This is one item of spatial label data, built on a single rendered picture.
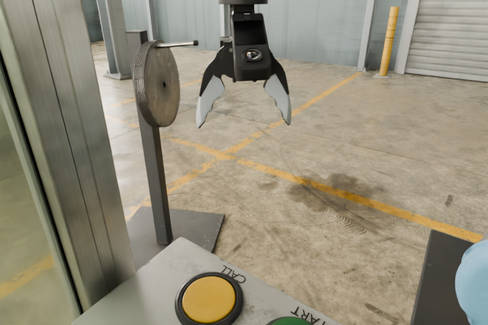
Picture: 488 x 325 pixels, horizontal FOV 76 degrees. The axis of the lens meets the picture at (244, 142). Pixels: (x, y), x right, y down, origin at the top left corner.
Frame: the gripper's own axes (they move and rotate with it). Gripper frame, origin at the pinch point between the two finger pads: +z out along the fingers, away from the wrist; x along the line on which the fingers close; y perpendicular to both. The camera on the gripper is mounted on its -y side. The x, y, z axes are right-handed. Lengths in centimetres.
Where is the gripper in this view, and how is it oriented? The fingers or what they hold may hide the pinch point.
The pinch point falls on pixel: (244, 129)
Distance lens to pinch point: 51.0
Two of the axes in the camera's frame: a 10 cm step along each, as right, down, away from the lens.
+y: -0.8, -4.2, 9.1
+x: -10.0, 0.4, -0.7
